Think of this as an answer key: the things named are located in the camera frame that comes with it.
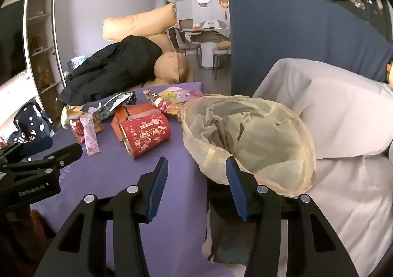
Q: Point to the white curved cabinet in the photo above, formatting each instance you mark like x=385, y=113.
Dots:
x=18, y=95

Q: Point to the purple tablecloth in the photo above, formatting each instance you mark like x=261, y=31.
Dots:
x=122, y=172

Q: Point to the black television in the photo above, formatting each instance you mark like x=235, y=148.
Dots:
x=12, y=43

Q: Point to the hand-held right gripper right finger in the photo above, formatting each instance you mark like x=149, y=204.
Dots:
x=238, y=191

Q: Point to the dining table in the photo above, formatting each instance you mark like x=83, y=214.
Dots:
x=208, y=37

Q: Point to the white shelf unit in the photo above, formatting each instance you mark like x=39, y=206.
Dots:
x=40, y=34

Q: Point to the floral red gold wrapper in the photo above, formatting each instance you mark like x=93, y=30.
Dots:
x=162, y=106

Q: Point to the red hanging ornament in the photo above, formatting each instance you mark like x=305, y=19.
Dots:
x=224, y=5

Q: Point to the pink purple snack packet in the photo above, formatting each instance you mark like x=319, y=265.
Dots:
x=192, y=95

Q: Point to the mesh food cover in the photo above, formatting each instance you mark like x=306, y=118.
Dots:
x=213, y=25

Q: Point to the yellow snack packet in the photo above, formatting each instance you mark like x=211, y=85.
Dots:
x=170, y=94

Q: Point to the red orange cardboard box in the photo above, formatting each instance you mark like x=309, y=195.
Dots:
x=129, y=111

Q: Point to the tan sofa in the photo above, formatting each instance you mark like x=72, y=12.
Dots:
x=138, y=23

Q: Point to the dark green snack wrapper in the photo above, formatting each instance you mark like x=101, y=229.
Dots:
x=113, y=105

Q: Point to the red cylindrical can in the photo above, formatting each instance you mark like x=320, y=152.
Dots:
x=147, y=134

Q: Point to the black jacket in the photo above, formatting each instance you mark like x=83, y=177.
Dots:
x=107, y=68

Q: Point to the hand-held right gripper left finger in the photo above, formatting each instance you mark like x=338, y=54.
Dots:
x=156, y=191

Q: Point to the blue partition screen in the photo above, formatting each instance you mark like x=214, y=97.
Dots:
x=291, y=34

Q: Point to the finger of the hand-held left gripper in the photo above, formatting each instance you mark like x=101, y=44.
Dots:
x=35, y=145
x=64, y=155

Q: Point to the grey dining chair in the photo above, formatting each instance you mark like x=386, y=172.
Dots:
x=192, y=43
x=178, y=37

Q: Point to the teal patterned cloth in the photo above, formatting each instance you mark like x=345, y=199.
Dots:
x=76, y=62

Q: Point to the beige chair with cushion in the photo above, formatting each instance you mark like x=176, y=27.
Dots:
x=221, y=49

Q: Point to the trash bin with beige bag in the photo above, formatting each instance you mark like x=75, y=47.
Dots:
x=261, y=141

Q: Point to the red snack wrapper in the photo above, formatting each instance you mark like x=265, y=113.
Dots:
x=78, y=129

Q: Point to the dark printed bag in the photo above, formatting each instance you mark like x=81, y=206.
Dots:
x=29, y=123

